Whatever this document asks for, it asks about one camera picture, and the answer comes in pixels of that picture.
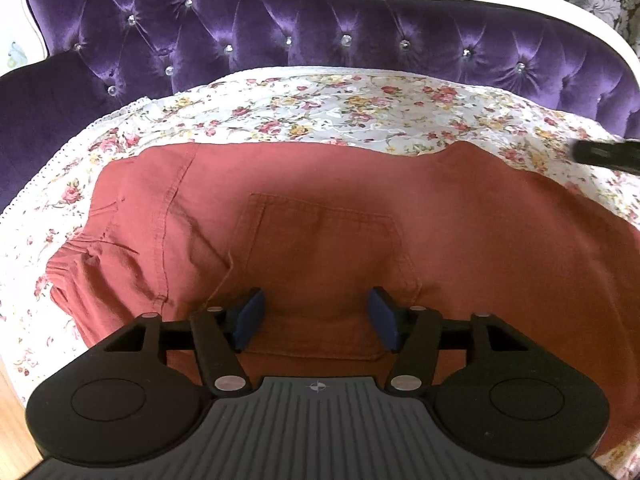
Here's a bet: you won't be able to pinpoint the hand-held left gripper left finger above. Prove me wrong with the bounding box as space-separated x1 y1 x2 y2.
102 287 266 397

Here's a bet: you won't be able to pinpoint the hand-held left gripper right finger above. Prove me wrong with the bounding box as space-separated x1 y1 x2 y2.
367 286 521 393

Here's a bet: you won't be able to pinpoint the rust red pants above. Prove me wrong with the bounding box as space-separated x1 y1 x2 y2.
45 141 640 461

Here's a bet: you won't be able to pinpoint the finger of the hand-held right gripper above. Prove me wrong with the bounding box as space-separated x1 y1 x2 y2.
572 140 640 177

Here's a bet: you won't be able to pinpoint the purple tufted sofa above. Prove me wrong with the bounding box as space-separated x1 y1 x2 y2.
0 0 640 211

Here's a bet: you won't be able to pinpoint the floral blanket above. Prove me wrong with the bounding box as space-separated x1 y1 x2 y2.
0 66 640 480

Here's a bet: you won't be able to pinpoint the green cupcake wall sticker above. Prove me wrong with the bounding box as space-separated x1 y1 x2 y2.
4 42 27 70

